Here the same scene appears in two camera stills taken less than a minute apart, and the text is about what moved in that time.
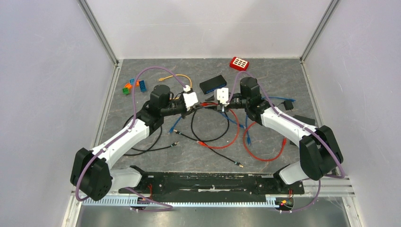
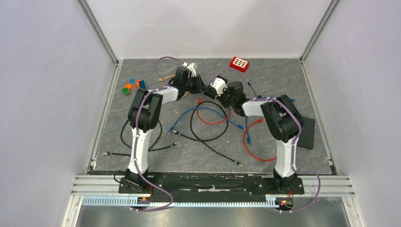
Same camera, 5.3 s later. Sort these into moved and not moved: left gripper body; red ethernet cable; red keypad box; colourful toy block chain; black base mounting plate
Moved: left gripper body; red ethernet cable
Not moved: red keypad box; colourful toy block chain; black base mounting plate
